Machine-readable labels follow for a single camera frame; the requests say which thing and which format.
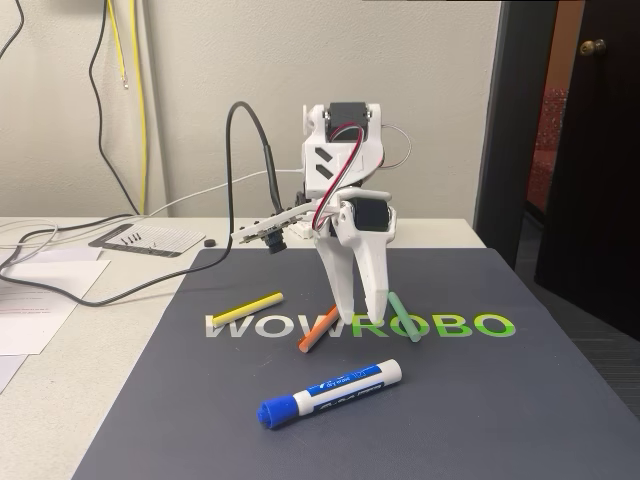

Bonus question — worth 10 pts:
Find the blue dry erase marker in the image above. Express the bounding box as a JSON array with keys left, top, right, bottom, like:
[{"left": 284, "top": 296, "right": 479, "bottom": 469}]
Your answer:
[{"left": 256, "top": 358, "right": 403, "bottom": 430}]

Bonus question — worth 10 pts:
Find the white looped table cable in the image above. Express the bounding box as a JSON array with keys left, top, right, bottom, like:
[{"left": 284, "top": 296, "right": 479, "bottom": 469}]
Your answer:
[{"left": 0, "top": 222, "right": 63, "bottom": 267}]

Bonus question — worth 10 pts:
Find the thin black wall cable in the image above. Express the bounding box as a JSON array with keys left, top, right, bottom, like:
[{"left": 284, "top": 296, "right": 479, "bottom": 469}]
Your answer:
[{"left": 0, "top": 0, "right": 26, "bottom": 61}]

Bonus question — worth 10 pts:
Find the yellow chalk stick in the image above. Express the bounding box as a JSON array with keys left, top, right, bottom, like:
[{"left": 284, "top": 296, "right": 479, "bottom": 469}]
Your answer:
[{"left": 210, "top": 291, "right": 285, "bottom": 329}]

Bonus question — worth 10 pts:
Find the white lined screw pad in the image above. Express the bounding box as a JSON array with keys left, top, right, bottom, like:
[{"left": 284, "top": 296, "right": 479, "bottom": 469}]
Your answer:
[{"left": 88, "top": 223, "right": 207, "bottom": 259}]

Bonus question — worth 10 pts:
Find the red white servo wire loop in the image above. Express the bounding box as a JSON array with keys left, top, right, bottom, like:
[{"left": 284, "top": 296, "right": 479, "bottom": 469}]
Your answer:
[{"left": 382, "top": 123, "right": 414, "bottom": 170}]

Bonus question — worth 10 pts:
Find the black camera cable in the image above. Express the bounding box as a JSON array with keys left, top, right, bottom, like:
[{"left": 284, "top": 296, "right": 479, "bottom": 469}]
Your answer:
[{"left": 0, "top": 0, "right": 287, "bottom": 308}]

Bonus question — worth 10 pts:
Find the grey WOWROBO mat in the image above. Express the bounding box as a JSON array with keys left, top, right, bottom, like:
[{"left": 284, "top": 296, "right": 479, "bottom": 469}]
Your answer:
[{"left": 72, "top": 247, "right": 640, "bottom": 480}]

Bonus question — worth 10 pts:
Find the orange chalk stick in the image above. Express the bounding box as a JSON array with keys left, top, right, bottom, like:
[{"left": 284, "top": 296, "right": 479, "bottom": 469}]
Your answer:
[{"left": 297, "top": 304, "right": 341, "bottom": 355}]

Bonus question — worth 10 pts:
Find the short yellow wire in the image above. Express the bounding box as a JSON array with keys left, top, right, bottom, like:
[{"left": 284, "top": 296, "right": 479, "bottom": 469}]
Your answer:
[{"left": 107, "top": 0, "right": 129, "bottom": 91}]

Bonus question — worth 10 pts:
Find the dark grey door frame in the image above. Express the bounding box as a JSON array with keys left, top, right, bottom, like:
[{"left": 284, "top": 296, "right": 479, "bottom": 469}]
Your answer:
[{"left": 472, "top": 0, "right": 560, "bottom": 274}]

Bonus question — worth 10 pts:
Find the printed paper red text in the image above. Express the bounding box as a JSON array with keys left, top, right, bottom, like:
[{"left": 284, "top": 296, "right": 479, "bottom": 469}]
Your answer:
[{"left": 0, "top": 282, "right": 85, "bottom": 357}]

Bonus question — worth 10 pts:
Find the white cable to arm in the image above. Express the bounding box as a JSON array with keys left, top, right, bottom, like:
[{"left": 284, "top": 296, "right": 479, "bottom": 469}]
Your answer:
[{"left": 144, "top": 168, "right": 306, "bottom": 217}]

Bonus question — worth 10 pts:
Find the green chalk stick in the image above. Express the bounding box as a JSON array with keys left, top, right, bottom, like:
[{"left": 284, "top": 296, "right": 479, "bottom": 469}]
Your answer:
[{"left": 387, "top": 290, "right": 423, "bottom": 344}]

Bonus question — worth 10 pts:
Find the dark wooden door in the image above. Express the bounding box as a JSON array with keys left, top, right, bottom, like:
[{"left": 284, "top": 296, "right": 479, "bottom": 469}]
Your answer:
[{"left": 533, "top": 0, "right": 640, "bottom": 344}]

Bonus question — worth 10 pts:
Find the small camera module board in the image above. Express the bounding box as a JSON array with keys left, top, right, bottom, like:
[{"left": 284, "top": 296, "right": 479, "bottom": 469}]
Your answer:
[{"left": 230, "top": 205, "right": 314, "bottom": 257}]

